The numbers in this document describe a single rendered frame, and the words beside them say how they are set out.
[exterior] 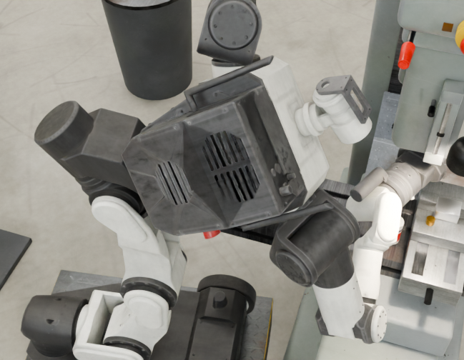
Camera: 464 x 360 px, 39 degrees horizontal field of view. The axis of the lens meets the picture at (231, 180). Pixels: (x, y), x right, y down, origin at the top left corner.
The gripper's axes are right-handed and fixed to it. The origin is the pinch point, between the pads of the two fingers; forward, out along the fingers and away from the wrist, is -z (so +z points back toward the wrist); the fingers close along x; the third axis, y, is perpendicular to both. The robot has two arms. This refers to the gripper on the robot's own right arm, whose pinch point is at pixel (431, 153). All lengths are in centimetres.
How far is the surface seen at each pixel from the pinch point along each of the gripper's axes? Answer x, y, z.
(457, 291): -21.6, 24.8, 12.0
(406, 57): -2, -47, 28
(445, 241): -11.8, 21.4, 3.7
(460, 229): -12.9, 20.6, -1.5
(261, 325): 29, 84, 28
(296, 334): 24, 104, 13
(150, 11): 170, 64, -49
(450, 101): -5.4, -28.3, 12.3
